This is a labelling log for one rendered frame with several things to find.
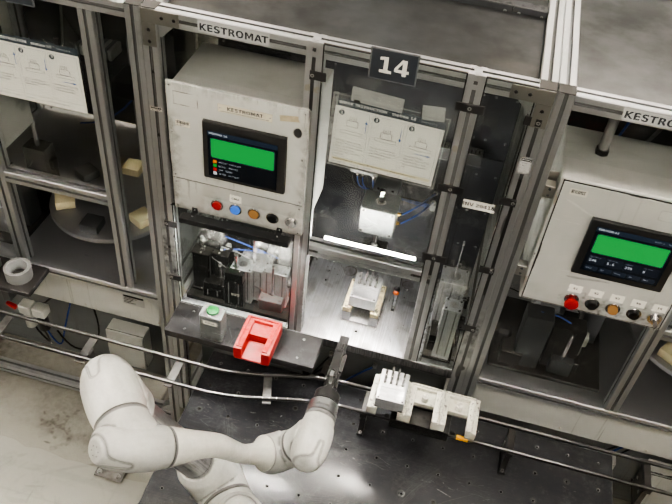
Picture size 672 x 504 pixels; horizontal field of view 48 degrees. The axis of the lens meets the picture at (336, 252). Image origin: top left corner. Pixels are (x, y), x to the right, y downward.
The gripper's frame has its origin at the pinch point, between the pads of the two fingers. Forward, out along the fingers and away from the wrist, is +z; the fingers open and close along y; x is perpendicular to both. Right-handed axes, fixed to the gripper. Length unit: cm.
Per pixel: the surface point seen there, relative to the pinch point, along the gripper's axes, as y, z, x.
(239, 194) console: 36, 20, 41
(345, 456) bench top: -44.4, -7.8, -7.3
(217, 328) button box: -14.2, 8.0, 44.3
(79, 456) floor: -112, 0, 106
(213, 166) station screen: 46, 18, 48
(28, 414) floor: -112, 12, 138
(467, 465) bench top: -44, 2, -48
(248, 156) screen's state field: 53, 18, 37
